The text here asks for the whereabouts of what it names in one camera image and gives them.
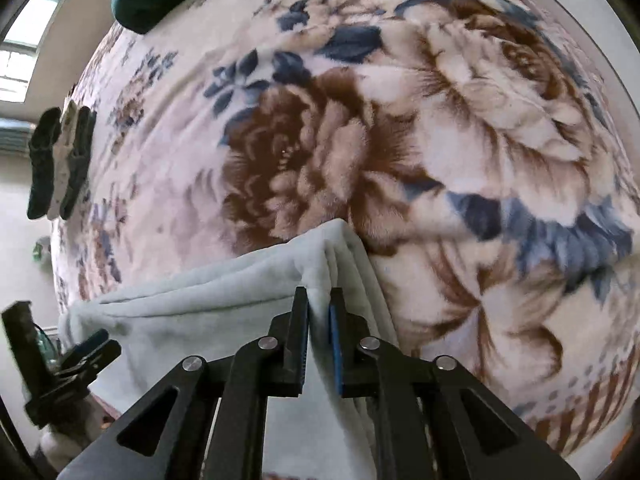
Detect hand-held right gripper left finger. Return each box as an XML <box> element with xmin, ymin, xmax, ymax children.
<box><xmin>57</xmin><ymin>286</ymin><xmax>311</xmax><ymax>480</ymax></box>

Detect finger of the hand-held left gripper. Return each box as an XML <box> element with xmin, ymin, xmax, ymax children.
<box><xmin>62</xmin><ymin>329</ymin><xmax>110</xmax><ymax>365</ymax></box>
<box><xmin>65</xmin><ymin>340</ymin><xmax>122</xmax><ymax>378</ymax></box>

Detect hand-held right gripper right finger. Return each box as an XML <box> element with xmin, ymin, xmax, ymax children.
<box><xmin>327</xmin><ymin>287</ymin><xmax>583</xmax><ymax>480</ymax></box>

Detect light grey fleece towel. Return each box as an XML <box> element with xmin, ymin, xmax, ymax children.
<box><xmin>59</xmin><ymin>219</ymin><xmax>401</xmax><ymax>480</ymax></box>

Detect folded dark grey garment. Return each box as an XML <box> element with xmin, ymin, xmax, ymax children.
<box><xmin>59</xmin><ymin>106</ymin><xmax>98</xmax><ymax>221</ymax></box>

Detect folded white garment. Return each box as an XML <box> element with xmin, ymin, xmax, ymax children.
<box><xmin>47</xmin><ymin>100</ymin><xmax>81</xmax><ymax>218</ymax></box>

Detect folded dark blue jeans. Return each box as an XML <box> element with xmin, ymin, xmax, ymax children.
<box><xmin>27</xmin><ymin>106</ymin><xmax>62</xmax><ymax>220</ymax></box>

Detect grey-blue striped curtain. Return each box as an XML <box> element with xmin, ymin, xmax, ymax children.
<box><xmin>0</xmin><ymin>117</ymin><xmax>40</xmax><ymax>154</ymax></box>

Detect floral printed blanket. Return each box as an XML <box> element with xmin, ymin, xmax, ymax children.
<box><xmin>50</xmin><ymin>0</ymin><xmax>640</xmax><ymax>456</ymax></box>

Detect window with white frame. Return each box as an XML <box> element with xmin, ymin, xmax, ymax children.
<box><xmin>0</xmin><ymin>0</ymin><xmax>88</xmax><ymax>103</ymax></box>

